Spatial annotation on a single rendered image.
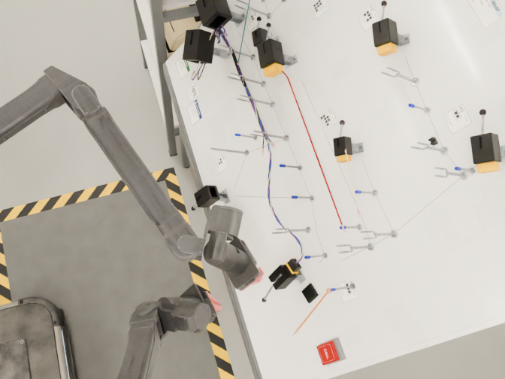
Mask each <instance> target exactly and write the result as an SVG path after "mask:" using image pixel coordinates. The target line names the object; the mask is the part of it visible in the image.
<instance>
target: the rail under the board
mask: <svg viewBox="0 0 505 379"><path fill-rule="evenodd" d="M163 70H164V75H165V79H166V82H167V85H168V89H169V93H170V95H171V99H172V102H173V105H174V110H175V112H176V115H177V119H178V122H179V124H180V129H181V132H182V135H183V139H184V142H185V145H186V149H187V152H188V154H189V159H190V162H191V164H192V169H193V171H194V174H195V179H196V181H197V185H198V188H199V189H201V188H202V187H204V185H203V183H202V180H201V175H200V173H199V170H198V166H197V163H196V161H195V156H194V153H193V151H192V146H191V144H190V141H189V136H188V134H187V131H186V127H185V124H184V122H183V117H182V114H181V112H180V107H179V105H178V102H177V97H176V95H175V92H174V88H173V85H172V82H171V78H170V75H169V73H168V68H167V65H166V63H164V64H163ZM204 209H205V211H206V214H207V218H208V217H209V214H210V207H209V208H204ZM224 273H225V278H226V280H227V284H228V288H229V291H230V293H231V297H232V301H233V303H234V308H235V310H236V313H237V318H238V320H239V323H240V327H241V330H242V333H243V337H244V340H245V343H246V347H247V350H248V353H249V357H250V360H251V363H252V367H253V370H254V372H255V376H256V379H262V374H261V372H260V369H259V364H258V362H257V359H256V355H255V352H254V350H253V345H252V342H251V340H250V336H249V333H248V330H247V327H246V323H245V320H244V317H243V313H242V310H241V307H240V303H239V301H238V297H237V293H236V291H235V288H234V285H233V284H232V282H231V280H230V279H229V277H228V275H227V274H226V272H225V271H224Z"/></svg>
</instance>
